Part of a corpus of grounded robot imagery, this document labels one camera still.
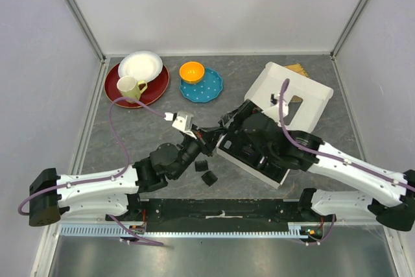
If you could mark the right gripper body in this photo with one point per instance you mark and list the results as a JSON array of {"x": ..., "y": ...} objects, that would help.
[{"x": 249, "y": 108}]

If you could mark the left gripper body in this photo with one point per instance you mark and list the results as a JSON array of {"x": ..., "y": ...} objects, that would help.
[{"x": 201, "y": 140}]

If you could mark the black comb attachment with brush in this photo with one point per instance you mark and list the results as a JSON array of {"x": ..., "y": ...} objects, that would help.
[{"x": 201, "y": 166}]

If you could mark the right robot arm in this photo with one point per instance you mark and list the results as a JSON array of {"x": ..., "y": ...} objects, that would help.
[{"x": 386, "y": 196}]

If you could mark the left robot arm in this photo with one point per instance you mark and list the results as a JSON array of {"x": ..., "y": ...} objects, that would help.
[{"x": 53, "y": 196}]

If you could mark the black plastic tray insert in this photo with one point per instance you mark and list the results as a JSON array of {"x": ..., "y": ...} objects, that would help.
[{"x": 242, "y": 152}]

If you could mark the black comb attachment middle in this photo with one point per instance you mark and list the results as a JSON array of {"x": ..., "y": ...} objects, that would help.
[{"x": 209, "y": 178}]

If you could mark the white cardboard box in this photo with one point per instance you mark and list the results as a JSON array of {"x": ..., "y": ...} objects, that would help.
[{"x": 307, "y": 98}]

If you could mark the blue dotted plate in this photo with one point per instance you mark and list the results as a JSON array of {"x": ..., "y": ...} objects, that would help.
[{"x": 206, "y": 90}]

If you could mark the orange bowl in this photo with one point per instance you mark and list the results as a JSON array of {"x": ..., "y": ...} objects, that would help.
[{"x": 192, "y": 72}]

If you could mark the cream mug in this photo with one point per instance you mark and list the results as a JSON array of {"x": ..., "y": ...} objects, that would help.
[{"x": 132, "y": 88}]

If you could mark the white paper plate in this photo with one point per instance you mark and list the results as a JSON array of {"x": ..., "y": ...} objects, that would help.
[{"x": 142, "y": 65}]

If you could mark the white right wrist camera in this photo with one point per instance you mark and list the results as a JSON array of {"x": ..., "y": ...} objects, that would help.
[{"x": 278, "y": 109}]

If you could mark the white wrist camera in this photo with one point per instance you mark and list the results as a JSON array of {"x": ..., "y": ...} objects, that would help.
[
  {"x": 181, "y": 121},
  {"x": 278, "y": 109}
]

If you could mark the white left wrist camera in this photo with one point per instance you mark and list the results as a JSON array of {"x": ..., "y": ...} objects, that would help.
[{"x": 181, "y": 121}]

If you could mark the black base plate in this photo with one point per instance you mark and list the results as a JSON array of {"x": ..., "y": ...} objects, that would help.
[{"x": 219, "y": 215}]

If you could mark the right aluminium frame post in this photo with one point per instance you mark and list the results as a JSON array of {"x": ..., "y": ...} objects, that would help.
[{"x": 351, "y": 22}]

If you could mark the aluminium frame post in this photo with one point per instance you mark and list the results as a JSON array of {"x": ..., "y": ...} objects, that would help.
[
  {"x": 85, "y": 28},
  {"x": 351, "y": 22}
]

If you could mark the left aluminium frame post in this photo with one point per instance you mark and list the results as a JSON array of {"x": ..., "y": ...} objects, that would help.
[{"x": 85, "y": 28}]

